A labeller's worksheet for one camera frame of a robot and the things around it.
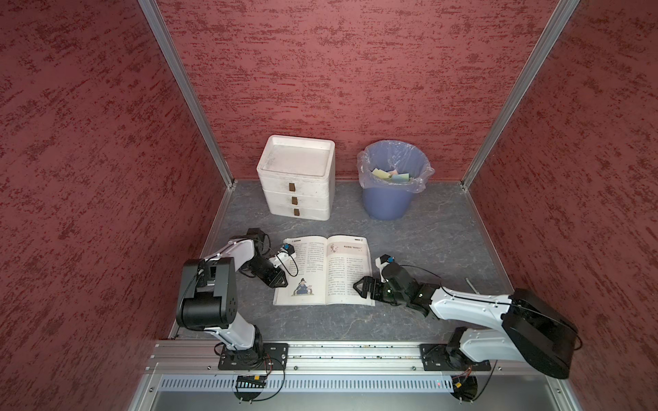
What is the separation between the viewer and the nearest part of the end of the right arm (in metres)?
0.63

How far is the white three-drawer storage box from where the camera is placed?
0.92 metres

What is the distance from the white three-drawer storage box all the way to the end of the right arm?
1.26 ft
